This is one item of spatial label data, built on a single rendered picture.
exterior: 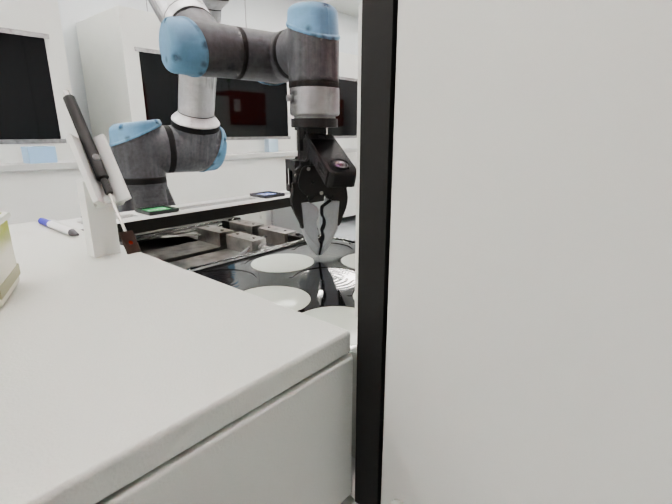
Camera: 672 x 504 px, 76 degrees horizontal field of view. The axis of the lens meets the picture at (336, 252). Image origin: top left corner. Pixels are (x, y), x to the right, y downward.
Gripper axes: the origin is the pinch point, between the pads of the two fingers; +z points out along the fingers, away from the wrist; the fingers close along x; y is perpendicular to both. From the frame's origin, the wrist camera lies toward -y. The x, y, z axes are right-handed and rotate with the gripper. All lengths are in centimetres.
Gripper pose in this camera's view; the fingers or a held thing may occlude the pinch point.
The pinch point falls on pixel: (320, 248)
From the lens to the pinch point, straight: 69.0
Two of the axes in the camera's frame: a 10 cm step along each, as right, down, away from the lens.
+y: -3.5, -2.5, 9.0
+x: -9.4, 1.0, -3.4
